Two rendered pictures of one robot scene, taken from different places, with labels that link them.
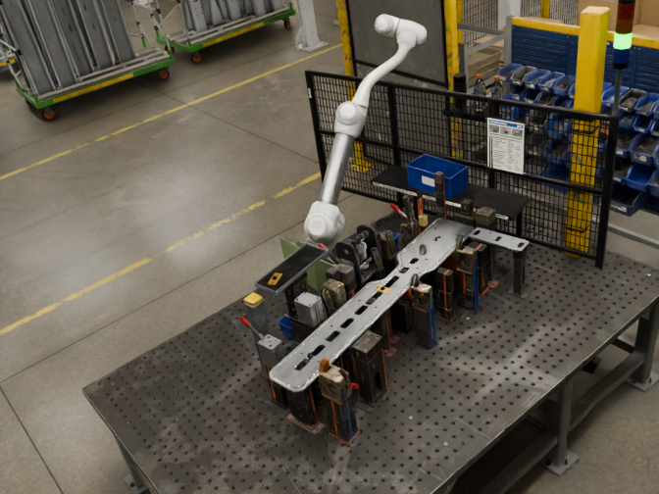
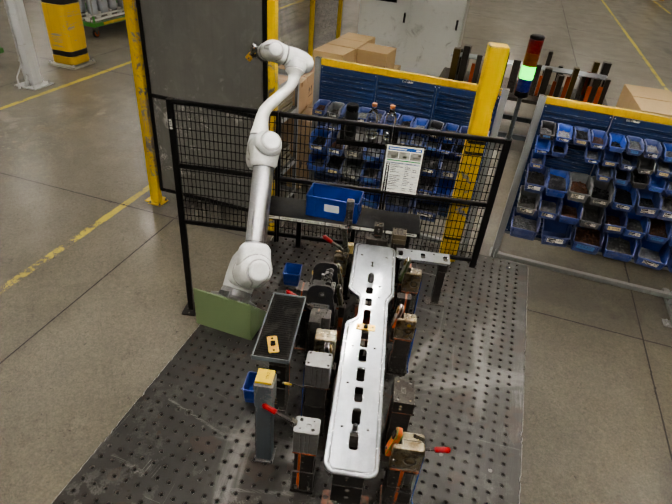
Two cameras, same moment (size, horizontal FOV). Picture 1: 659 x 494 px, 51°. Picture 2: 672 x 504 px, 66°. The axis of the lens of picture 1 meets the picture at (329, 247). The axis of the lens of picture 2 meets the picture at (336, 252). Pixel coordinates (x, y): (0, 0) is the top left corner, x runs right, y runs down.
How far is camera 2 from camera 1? 1.73 m
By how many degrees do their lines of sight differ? 33
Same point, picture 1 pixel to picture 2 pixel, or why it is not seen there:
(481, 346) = (443, 359)
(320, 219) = (262, 262)
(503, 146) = (399, 170)
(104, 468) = not seen: outside the picture
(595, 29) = (502, 62)
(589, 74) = (489, 103)
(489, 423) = (507, 435)
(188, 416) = not seen: outside the picture
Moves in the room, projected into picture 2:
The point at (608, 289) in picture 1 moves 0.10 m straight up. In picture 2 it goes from (493, 284) to (497, 271)
